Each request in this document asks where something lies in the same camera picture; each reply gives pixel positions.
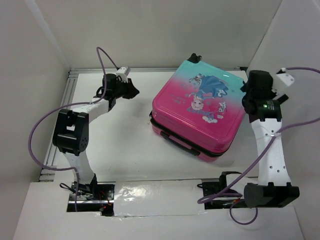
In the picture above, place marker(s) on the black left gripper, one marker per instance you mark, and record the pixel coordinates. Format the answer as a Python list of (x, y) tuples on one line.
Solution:
[(132, 91)]

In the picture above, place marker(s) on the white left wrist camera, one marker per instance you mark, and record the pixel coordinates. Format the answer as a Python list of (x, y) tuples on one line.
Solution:
[(123, 72)]

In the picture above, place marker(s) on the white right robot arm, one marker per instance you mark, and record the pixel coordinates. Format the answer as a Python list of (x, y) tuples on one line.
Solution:
[(274, 187)]

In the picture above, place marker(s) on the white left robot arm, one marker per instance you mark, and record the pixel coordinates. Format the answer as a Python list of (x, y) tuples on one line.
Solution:
[(71, 133)]

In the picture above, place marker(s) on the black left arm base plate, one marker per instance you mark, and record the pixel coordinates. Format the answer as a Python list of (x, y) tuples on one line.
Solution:
[(101, 200)]

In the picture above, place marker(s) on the pink hard-shell suitcase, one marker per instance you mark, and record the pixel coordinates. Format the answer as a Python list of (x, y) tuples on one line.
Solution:
[(199, 109)]

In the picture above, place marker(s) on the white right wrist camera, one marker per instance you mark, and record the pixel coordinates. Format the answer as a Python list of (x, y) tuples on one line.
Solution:
[(282, 80)]

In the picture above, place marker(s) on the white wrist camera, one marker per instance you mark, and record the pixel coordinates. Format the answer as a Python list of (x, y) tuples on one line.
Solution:
[(282, 80), (123, 72)]

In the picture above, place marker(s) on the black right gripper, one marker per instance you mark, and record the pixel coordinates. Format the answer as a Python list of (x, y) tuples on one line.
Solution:
[(249, 91)]

